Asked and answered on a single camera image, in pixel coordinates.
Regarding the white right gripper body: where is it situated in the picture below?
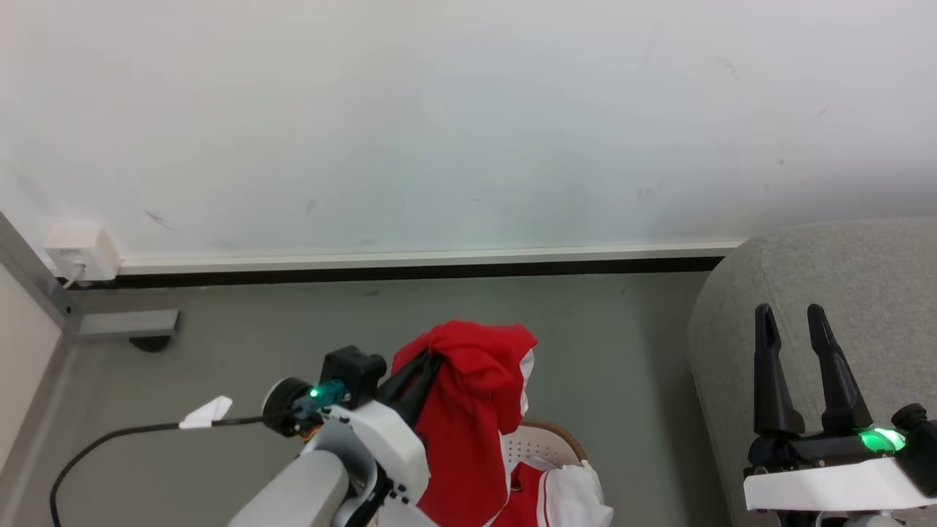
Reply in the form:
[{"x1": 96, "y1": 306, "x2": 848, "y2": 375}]
[{"x1": 743, "y1": 428, "x2": 937, "y2": 513}]

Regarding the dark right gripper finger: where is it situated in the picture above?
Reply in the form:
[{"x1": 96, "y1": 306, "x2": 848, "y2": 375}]
[
  {"x1": 807, "y1": 304, "x2": 874, "y2": 433},
  {"x1": 753, "y1": 304, "x2": 807, "y2": 437}
]

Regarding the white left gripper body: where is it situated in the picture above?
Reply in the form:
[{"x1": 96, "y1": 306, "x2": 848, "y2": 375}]
[{"x1": 262, "y1": 377, "x2": 431, "y2": 507}]

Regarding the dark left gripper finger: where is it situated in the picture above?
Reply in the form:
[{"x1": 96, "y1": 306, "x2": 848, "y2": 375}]
[
  {"x1": 377, "y1": 350, "x2": 441, "y2": 405},
  {"x1": 395, "y1": 356, "x2": 447, "y2": 427}
]

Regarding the red and white garment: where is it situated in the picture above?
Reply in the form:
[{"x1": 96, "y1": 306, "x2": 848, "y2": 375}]
[{"x1": 377, "y1": 320, "x2": 614, "y2": 527}]

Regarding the white basket with brown rim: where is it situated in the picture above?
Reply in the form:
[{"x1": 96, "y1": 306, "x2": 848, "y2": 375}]
[{"x1": 500, "y1": 421, "x2": 589, "y2": 471}]

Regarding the white and black baseboard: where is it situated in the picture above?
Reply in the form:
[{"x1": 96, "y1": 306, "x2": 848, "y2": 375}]
[{"x1": 59, "y1": 238, "x2": 747, "y2": 288}]

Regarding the grey fabric sofa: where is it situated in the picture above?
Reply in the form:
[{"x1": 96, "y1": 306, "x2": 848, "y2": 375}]
[{"x1": 687, "y1": 217, "x2": 937, "y2": 527}]

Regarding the white cable tag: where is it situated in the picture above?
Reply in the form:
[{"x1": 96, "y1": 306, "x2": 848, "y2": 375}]
[{"x1": 179, "y1": 396, "x2": 234, "y2": 430}]

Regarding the black camera cable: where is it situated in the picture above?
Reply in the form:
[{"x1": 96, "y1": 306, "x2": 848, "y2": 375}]
[{"x1": 50, "y1": 412, "x2": 308, "y2": 527}]

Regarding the grey metal frame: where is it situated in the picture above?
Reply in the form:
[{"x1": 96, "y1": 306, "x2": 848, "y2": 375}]
[{"x1": 0, "y1": 212, "x2": 181, "y2": 342}]

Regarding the white wall outlet box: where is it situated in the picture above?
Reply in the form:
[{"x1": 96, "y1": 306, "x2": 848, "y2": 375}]
[{"x1": 44, "y1": 223, "x2": 122, "y2": 283}]

